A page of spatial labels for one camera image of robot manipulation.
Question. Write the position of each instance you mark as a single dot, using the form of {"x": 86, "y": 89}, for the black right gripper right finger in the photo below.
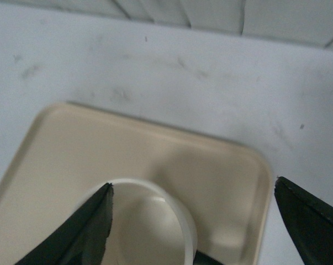
{"x": 308, "y": 220}

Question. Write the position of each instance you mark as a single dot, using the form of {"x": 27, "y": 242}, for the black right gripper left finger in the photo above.
{"x": 81, "y": 239}

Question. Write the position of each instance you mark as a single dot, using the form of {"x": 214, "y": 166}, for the beige square plastic plate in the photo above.
{"x": 70, "y": 149}

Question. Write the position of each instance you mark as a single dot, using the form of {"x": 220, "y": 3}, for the pale grey curtain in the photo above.
{"x": 308, "y": 23}

